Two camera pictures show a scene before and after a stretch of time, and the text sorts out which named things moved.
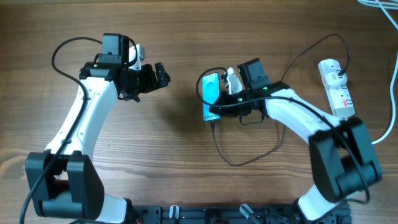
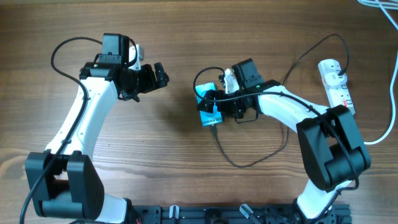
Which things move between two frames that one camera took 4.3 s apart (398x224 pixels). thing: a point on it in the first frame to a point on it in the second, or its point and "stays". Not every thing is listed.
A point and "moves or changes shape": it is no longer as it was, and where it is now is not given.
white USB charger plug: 333,78 stays
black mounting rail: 219,214 stays
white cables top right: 384,5 stays
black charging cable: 219,145 to 348,57
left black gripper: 150,83 stays
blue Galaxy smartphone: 210,91 moves or changes shape
